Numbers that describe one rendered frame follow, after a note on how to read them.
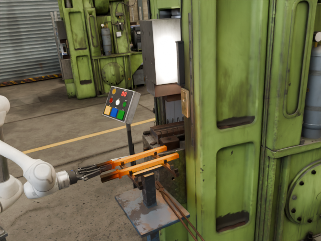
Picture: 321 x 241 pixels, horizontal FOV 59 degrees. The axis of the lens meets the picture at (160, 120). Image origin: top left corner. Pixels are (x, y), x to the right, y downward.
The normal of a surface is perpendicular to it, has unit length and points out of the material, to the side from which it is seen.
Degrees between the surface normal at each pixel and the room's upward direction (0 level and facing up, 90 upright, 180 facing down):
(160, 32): 90
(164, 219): 0
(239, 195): 90
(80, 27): 89
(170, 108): 90
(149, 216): 0
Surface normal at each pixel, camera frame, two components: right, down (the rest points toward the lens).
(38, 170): 0.43, -0.36
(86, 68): 0.39, 0.30
